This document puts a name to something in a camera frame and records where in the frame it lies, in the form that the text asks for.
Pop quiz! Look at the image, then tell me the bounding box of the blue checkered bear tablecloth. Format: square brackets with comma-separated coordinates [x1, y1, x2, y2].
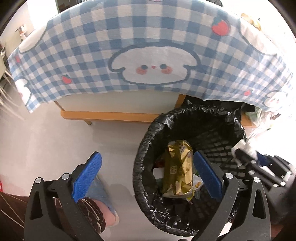
[9, 1, 295, 113]

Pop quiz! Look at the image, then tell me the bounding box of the black trash bin with liner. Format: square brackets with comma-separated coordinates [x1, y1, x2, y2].
[133, 105, 246, 237]

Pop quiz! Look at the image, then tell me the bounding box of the large gold paper bag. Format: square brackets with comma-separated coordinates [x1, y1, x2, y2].
[163, 140, 193, 198]

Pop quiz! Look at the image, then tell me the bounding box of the person's foot blue slipper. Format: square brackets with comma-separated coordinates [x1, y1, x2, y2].
[85, 175, 119, 226]

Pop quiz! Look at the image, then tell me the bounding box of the white tissue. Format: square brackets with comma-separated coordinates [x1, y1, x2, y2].
[231, 140, 258, 167]

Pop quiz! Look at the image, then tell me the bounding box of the yellow snack wrapper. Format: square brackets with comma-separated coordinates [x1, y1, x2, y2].
[185, 174, 204, 201]

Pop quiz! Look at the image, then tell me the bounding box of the white dining chair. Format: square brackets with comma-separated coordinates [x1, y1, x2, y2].
[1, 46, 17, 106]

